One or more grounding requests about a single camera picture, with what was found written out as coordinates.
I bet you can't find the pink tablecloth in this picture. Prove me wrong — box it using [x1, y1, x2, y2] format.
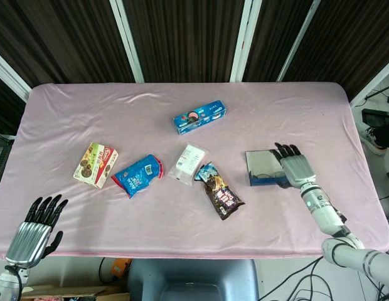
[0, 82, 389, 261]

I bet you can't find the dark brown cookie bag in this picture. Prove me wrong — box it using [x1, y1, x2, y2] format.
[194, 161, 246, 221]

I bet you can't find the blue grey box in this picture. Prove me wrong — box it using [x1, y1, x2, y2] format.
[245, 149, 291, 187]

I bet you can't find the white clear wrapped packet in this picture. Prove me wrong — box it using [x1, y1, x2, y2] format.
[168, 143, 209, 186]

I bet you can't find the black device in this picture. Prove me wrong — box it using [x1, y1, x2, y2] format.
[360, 108, 389, 151]

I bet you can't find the black cable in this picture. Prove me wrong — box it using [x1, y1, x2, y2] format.
[259, 256, 326, 301]
[98, 257, 113, 285]

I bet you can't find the white partition frame post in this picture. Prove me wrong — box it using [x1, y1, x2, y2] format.
[277, 0, 321, 82]
[109, 0, 144, 83]
[229, 0, 263, 83]
[349, 58, 389, 108]
[0, 49, 32, 102]

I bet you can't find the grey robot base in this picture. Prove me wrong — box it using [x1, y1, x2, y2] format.
[127, 258, 260, 301]

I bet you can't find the blue Oreo cookie box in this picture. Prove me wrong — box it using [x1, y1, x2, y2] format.
[173, 100, 227, 136]

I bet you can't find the blue snack bag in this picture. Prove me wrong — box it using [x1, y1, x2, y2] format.
[110, 153, 166, 199]

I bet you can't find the orange tool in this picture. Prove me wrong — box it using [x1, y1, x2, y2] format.
[111, 258, 132, 277]

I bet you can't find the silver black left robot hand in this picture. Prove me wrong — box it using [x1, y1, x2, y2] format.
[4, 194, 69, 270]

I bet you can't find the cream green cookie box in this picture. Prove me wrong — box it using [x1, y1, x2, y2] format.
[72, 142, 120, 190]

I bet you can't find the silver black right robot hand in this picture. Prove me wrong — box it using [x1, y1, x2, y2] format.
[269, 142, 317, 189]

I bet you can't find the brown cardboard box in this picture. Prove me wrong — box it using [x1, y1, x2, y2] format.
[20, 283, 131, 301]

